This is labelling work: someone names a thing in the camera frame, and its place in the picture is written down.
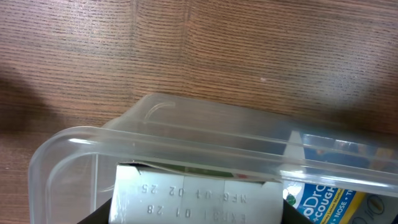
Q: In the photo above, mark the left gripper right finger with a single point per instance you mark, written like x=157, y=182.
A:
x=291, y=216

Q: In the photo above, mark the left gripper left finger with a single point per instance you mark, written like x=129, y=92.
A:
x=99, y=216

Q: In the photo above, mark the blue VapoDrops box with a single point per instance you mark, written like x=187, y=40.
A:
x=322, y=204

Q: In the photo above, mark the white Panadol box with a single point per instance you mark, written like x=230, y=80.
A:
x=151, y=195

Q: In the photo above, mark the clear plastic container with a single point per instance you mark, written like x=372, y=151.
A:
x=73, y=173

